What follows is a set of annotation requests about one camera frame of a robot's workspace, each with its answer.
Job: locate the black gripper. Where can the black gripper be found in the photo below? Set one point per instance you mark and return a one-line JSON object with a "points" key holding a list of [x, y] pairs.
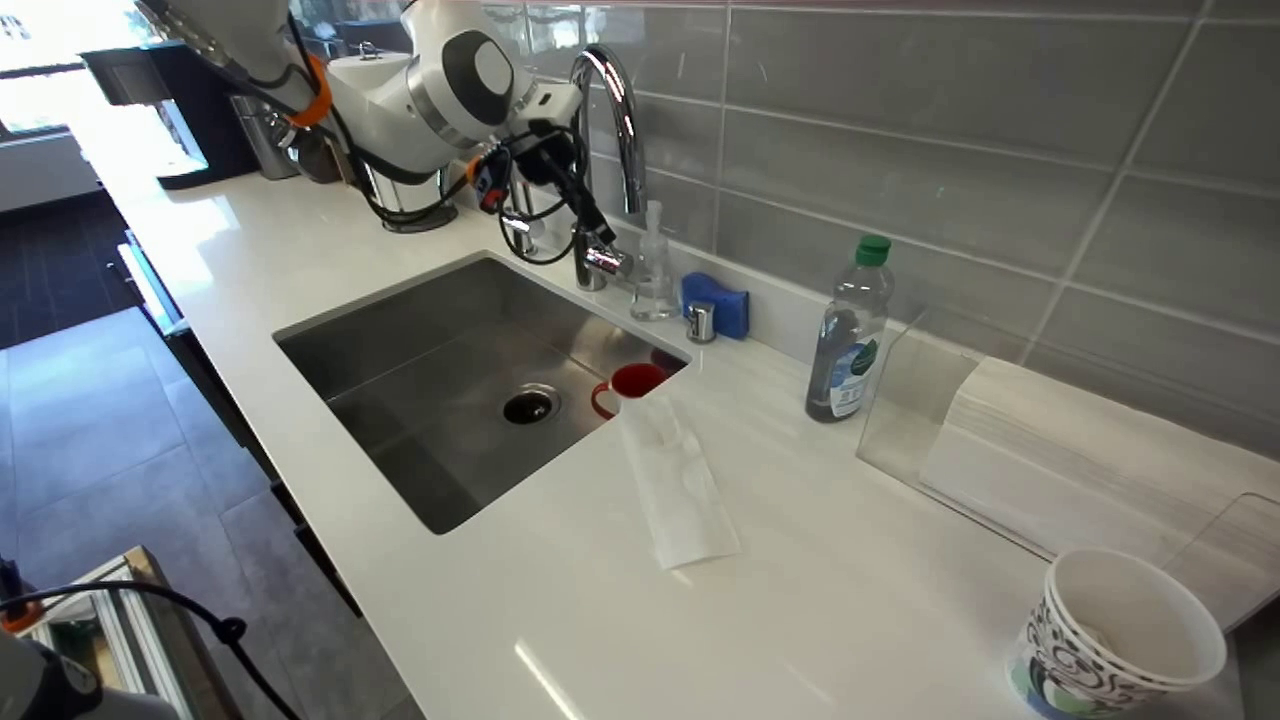
{"points": [[547, 149]]}

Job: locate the tall chrome faucet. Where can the tall chrome faucet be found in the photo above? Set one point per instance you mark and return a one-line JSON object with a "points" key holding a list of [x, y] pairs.
{"points": [[617, 121]]}

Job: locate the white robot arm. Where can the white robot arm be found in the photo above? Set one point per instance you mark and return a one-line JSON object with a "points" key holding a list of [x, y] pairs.
{"points": [[424, 94]]}

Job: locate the clear soap dispenser bottle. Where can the clear soap dispenser bottle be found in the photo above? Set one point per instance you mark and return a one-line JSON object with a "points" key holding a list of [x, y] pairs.
{"points": [[649, 272]]}

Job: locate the blue sponge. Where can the blue sponge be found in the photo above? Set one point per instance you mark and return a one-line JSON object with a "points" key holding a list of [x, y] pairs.
{"points": [[726, 300]]}

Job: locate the red and white cup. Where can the red and white cup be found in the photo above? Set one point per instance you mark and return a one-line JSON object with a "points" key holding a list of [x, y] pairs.
{"points": [[628, 386]]}

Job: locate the sink drain strainer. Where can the sink drain strainer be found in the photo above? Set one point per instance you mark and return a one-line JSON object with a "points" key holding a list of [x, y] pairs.
{"points": [[530, 406]]}

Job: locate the stainless steel sink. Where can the stainless steel sink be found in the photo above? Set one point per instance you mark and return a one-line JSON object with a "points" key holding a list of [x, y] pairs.
{"points": [[415, 373]]}

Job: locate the green-capped dish soap bottle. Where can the green-capped dish soap bottle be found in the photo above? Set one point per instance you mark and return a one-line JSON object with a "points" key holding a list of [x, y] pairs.
{"points": [[848, 347]]}

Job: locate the clear plastic sheet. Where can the clear plastic sheet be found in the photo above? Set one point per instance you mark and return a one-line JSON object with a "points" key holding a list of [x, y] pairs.
{"points": [[681, 495]]}

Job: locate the metal canister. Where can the metal canister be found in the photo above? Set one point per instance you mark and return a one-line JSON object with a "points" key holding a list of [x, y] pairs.
{"points": [[266, 141]]}

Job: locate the dark countertop appliance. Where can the dark countertop appliance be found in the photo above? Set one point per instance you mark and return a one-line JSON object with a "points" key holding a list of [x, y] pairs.
{"points": [[173, 107]]}

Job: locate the patterned paper cup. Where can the patterned paper cup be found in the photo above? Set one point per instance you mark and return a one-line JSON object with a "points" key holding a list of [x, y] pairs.
{"points": [[1112, 641]]}

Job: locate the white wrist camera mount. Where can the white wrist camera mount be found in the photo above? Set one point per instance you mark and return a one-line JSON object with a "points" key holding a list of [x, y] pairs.
{"points": [[551, 102]]}

